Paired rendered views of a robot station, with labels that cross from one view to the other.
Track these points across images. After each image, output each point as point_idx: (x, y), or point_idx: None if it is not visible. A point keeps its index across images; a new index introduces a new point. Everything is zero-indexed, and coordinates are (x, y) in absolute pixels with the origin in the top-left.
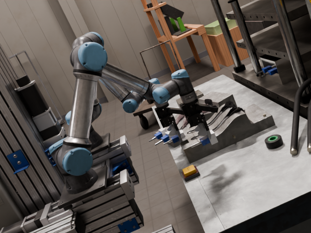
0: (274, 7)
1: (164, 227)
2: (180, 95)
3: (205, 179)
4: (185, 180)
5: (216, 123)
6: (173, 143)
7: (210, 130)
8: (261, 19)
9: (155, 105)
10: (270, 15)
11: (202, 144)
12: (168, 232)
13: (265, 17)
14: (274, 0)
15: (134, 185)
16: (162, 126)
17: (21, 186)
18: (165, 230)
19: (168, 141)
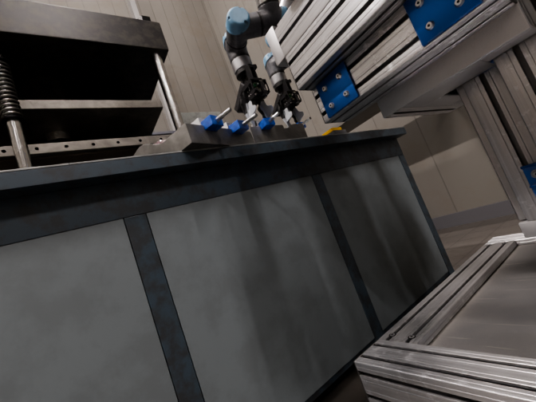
0: (180, 118)
1: (375, 364)
2: (283, 71)
3: None
4: (346, 132)
5: None
6: (253, 139)
7: (287, 127)
8: (108, 145)
9: (249, 61)
10: (136, 139)
11: (304, 125)
12: (389, 342)
13: (123, 142)
14: (180, 114)
15: (356, 115)
16: (269, 89)
17: None
18: (388, 352)
19: (273, 116)
